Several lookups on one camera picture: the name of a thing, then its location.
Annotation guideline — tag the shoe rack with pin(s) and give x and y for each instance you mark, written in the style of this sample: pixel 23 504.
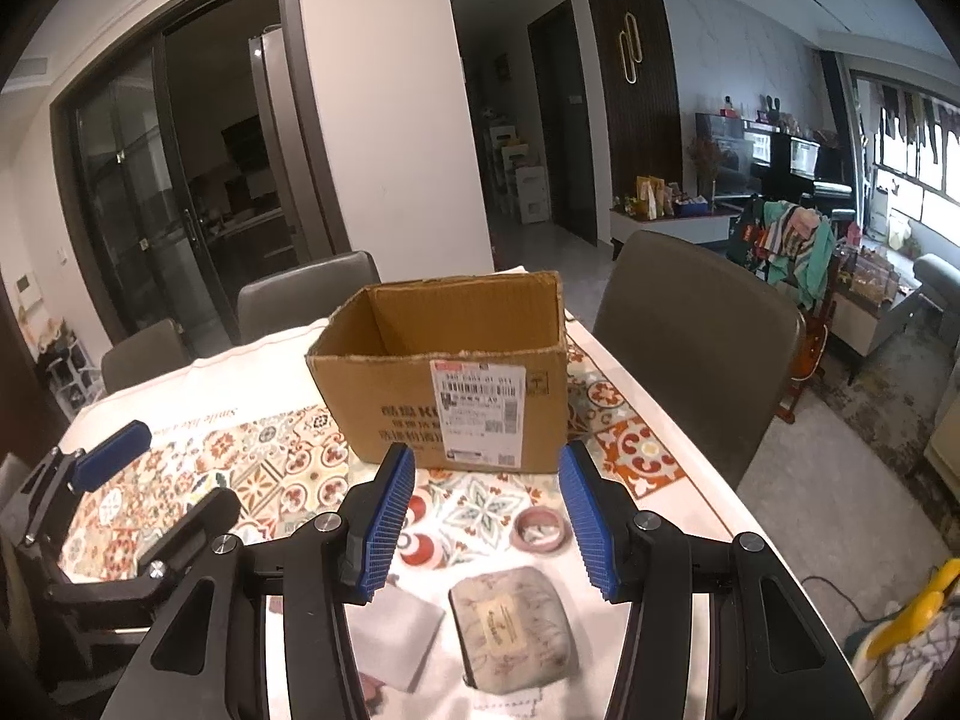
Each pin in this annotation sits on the shoe rack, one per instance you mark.
pixel 71 379

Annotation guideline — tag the brown cardboard box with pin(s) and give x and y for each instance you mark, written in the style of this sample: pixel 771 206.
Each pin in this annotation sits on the brown cardboard box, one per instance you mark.
pixel 450 360

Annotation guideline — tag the white hallway storage shelf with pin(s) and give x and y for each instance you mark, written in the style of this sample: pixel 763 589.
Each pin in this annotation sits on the white hallway storage shelf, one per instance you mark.
pixel 525 180

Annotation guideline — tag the wooden chair frame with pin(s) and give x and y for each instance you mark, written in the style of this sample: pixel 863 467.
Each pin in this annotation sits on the wooden chair frame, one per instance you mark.
pixel 806 360

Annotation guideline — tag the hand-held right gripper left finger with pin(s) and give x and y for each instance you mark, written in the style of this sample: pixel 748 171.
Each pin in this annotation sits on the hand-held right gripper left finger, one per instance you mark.
pixel 381 529

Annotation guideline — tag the white television cabinet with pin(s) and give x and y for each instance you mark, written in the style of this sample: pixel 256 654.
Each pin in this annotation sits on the white television cabinet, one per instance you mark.
pixel 675 229

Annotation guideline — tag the dark glass sliding door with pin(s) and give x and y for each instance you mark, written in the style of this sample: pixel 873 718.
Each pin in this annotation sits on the dark glass sliding door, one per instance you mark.
pixel 172 165

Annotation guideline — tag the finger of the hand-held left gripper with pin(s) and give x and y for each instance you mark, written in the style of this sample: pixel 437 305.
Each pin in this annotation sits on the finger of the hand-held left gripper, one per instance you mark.
pixel 196 521
pixel 112 451

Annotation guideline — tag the pile of colourful clothes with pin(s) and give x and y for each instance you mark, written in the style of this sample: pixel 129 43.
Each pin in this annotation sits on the pile of colourful clothes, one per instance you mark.
pixel 791 244

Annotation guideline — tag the low table with snacks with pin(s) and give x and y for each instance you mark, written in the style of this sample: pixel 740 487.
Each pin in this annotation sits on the low table with snacks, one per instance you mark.
pixel 870 292

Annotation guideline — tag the large grey dining chair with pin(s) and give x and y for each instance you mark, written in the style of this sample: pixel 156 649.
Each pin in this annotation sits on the large grey dining chair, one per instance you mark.
pixel 690 360

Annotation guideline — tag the gold clip wall decor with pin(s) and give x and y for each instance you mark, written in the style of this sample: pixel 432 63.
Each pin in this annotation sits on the gold clip wall decor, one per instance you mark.
pixel 630 45

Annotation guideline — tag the grey floor rug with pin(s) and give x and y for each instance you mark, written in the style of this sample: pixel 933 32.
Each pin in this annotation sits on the grey floor rug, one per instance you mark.
pixel 877 427

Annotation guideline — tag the grey sofa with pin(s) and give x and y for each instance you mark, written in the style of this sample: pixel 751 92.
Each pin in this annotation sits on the grey sofa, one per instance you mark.
pixel 937 277

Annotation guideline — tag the yellow plush toy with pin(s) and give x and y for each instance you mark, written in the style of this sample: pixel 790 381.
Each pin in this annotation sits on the yellow plush toy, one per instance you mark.
pixel 919 611

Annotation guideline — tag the patterned tile-print tablecloth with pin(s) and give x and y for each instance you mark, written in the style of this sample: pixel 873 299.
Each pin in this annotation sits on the patterned tile-print tablecloth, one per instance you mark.
pixel 285 457

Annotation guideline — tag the grey square cloth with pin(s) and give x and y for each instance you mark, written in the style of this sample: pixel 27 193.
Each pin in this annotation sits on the grey square cloth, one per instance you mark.
pixel 397 637

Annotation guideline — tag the dark wooden door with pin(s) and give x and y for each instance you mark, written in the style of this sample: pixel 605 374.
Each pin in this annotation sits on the dark wooden door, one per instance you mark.
pixel 562 127

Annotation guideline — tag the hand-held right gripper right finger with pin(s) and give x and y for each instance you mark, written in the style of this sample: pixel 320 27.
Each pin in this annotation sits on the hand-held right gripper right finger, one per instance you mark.
pixel 589 525

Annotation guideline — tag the grey fabric pouch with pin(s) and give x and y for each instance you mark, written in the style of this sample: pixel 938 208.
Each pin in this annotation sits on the grey fabric pouch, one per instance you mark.
pixel 514 630

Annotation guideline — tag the black piano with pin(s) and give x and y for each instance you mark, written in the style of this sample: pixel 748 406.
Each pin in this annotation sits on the black piano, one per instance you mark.
pixel 810 165

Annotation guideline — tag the checkered white cloth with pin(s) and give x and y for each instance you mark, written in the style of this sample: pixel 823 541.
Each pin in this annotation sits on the checkered white cloth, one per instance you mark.
pixel 930 667

